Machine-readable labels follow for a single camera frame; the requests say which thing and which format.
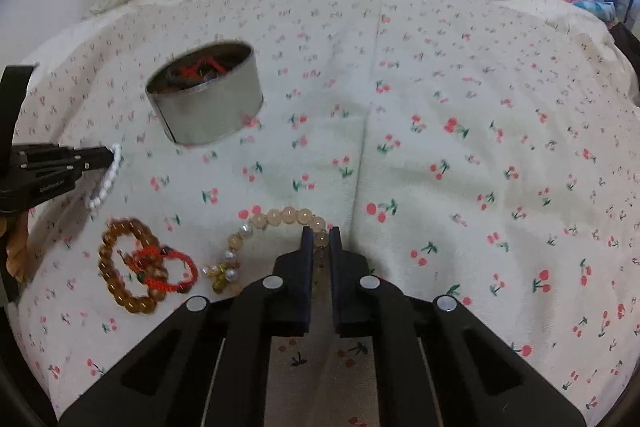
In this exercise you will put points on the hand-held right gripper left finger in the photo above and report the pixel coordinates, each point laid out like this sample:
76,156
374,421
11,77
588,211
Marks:
306,267

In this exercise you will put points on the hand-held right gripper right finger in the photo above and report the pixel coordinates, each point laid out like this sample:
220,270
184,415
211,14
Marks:
335,267

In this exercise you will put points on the cherry print bedsheet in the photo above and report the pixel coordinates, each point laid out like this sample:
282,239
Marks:
450,207

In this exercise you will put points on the person's left hand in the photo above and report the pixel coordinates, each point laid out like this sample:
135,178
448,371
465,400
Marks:
17,252

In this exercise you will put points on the round metal tin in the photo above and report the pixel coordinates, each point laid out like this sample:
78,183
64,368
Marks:
215,112

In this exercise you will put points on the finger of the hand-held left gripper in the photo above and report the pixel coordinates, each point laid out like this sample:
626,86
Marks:
65,171
75,153

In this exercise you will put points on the black cloth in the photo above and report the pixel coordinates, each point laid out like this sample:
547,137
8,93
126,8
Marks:
631,52

